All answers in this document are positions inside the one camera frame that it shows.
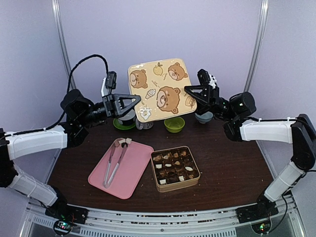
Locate pale blue ceramic bowl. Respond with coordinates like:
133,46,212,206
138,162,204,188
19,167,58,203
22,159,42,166
195,112,213,124

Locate white metal tongs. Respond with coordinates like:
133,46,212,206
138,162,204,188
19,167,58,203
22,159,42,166
103,142,128,189

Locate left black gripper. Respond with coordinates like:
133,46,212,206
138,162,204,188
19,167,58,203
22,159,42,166
77,93,141,127

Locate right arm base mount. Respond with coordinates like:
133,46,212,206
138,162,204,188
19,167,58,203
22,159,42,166
236,203,279,224

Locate aluminium frame post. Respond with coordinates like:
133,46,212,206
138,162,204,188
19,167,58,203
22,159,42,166
51,0,77,95
242,0,270,93

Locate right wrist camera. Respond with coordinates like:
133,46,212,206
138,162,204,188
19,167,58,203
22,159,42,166
197,69,218,90

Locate tan cube chocolate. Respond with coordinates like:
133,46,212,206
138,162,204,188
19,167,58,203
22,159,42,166
125,138,132,144

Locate right aluminium frame post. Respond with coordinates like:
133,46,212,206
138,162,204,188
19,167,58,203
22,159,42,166
242,0,270,93

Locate front aluminium rail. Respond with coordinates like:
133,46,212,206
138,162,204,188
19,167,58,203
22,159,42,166
19,195,304,237

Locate gold chocolate tin box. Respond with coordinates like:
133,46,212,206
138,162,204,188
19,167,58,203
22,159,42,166
151,146,200,193

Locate bear print tin lid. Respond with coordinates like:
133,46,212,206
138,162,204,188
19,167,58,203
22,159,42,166
128,58,197,123

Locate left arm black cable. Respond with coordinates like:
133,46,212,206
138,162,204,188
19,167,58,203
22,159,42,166
0,54,110,136

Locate green saucer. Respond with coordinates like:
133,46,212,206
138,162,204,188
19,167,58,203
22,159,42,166
113,118,136,130

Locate lime green bowl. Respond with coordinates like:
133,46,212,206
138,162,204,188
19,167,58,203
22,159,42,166
164,117,185,133

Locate white dark blue bowl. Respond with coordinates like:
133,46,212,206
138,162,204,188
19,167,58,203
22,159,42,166
118,110,136,126

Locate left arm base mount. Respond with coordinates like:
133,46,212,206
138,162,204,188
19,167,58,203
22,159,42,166
43,205,88,224

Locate white patterned mug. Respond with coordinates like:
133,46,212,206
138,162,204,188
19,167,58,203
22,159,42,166
135,120,154,130

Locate right circuit board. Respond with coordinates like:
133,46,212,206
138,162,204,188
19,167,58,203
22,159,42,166
251,220,272,235

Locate left aluminium frame post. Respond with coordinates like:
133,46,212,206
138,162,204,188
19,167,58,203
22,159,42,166
51,0,77,95

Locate left circuit board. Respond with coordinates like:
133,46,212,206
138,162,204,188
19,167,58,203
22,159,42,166
53,220,75,236

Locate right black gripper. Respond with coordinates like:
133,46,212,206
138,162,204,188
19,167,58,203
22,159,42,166
179,83,237,120

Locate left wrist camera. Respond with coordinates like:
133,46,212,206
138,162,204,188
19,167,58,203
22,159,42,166
101,71,117,97

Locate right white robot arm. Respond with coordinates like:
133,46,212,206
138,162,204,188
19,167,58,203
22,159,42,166
185,84,316,218

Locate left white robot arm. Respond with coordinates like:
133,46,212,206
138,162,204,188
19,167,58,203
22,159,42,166
0,89,141,219

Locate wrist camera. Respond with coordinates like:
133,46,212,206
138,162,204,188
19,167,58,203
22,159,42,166
101,71,117,97
197,69,218,90

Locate circuit board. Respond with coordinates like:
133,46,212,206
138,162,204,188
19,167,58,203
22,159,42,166
53,220,75,236
251,220,272,235

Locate pink plastic tray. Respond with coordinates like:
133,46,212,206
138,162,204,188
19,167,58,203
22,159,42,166
88,138,154,199

